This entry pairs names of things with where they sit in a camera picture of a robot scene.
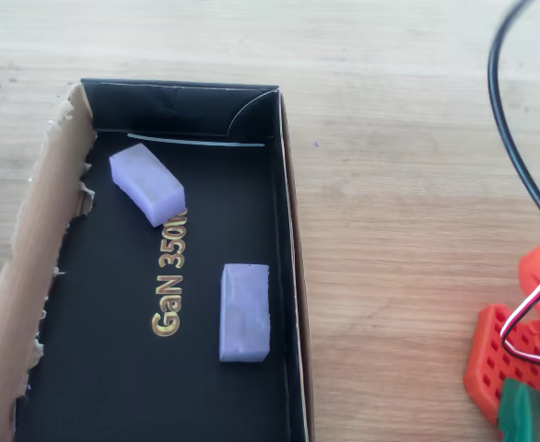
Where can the purple foam block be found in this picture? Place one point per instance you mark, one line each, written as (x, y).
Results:
(244, 313)
(146, 183)

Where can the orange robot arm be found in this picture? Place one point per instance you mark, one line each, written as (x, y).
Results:
(486, 368)

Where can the black cardboard box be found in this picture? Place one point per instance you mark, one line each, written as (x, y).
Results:
(113, 368)

